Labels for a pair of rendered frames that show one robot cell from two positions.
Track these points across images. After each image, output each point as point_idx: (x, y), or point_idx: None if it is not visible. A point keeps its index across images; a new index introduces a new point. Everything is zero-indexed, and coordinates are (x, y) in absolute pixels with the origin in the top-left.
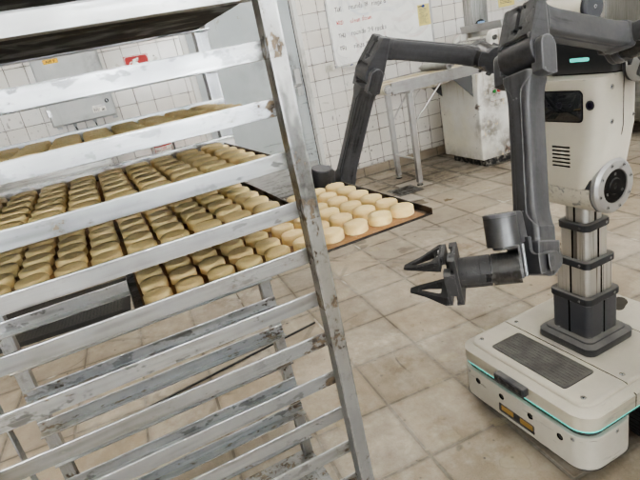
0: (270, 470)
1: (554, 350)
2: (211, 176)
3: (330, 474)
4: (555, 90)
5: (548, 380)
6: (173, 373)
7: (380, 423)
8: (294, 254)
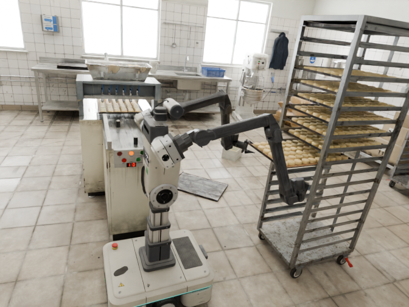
0: (305, 260)
1: (177, 253)
2: (300, 116)
3: (282, 282)
4: None
5: (191, 240)
6: (337, 206)
7: (260, 303)
8: (283, 139)
